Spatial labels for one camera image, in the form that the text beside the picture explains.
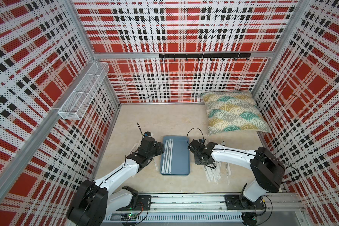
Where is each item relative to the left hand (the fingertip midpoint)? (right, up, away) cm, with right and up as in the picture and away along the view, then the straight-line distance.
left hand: (162, 145), depth 88 cm
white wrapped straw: (+29, -16, -4) cm, 34 cm away
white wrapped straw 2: (+34, -15, -4) cm, 38 cm away
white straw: (+1, -7, +3) cm, 8 cm away
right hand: (+26, -8, -1) cm, 27 cm away
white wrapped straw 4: (-4, -13, -1) cm, 13 cm away
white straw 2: (+5, -8, +3) cm, 10 cm away
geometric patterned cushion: (+47, +22, +5) cm, 52 cm away
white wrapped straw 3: (+41, -13, -2) cm, 43 cm away
